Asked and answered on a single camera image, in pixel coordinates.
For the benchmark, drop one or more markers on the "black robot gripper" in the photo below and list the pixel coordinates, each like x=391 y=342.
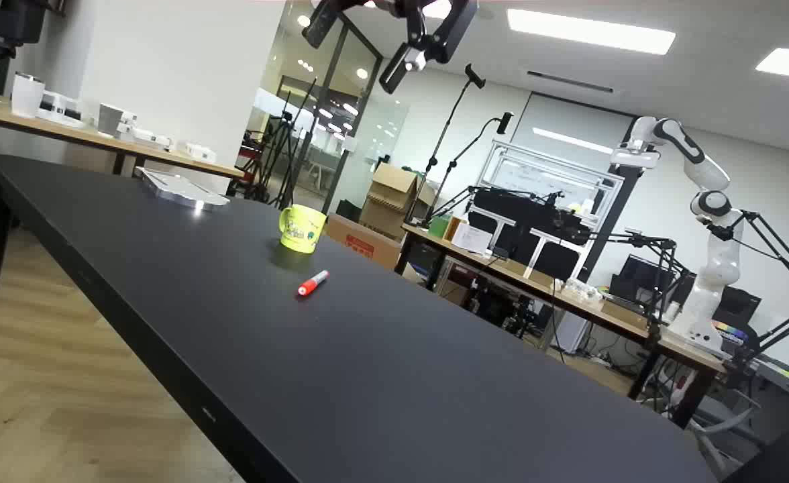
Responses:
x=461 y=29

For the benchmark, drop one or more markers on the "red and white marker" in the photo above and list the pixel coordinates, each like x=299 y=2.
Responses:
x=311 y=285

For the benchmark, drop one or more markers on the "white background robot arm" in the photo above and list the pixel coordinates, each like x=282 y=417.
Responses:
x=713 y=205

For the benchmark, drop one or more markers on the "yellow-green printed mug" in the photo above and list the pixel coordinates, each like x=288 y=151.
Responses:
x=303 y=232

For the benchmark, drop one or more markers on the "tall black light stand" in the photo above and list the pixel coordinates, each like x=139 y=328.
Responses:
x=477 y=77

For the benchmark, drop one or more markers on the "plain brown cardboard box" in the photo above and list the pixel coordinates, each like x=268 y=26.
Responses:
x=391 y=202

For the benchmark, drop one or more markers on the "cardboard box with red print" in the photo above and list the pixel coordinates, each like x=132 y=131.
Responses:
x=363 y=241

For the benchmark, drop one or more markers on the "green box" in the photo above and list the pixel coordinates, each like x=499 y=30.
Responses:
x=439 y=226

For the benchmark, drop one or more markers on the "black equipment on rack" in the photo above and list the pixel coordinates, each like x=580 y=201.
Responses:
x=520 y=215

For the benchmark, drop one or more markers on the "silver metal mounting plate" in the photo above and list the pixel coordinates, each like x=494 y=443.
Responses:
x=176 y=189

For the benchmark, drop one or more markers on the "wooden desk with small items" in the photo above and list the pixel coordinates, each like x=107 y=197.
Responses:
x=81 y=135

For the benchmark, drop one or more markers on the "long wooden desk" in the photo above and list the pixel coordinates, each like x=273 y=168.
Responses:
x=539 y=282

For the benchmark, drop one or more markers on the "small white box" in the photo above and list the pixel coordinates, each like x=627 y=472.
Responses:
x=29 y=97

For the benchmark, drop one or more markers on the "black bulky equipment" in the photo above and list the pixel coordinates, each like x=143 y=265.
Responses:
x=7 y=22

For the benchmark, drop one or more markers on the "small black monitor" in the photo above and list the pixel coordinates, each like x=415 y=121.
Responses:
x=737 y=308

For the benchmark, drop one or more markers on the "black camera tripod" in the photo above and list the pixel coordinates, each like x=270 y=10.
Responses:
x=280 y=143

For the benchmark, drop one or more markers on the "black stand with camera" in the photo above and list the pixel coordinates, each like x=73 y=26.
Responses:
x=503 y=121

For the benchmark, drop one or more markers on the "white aluminium frame rack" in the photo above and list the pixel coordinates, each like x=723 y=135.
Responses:
x=545 y=164

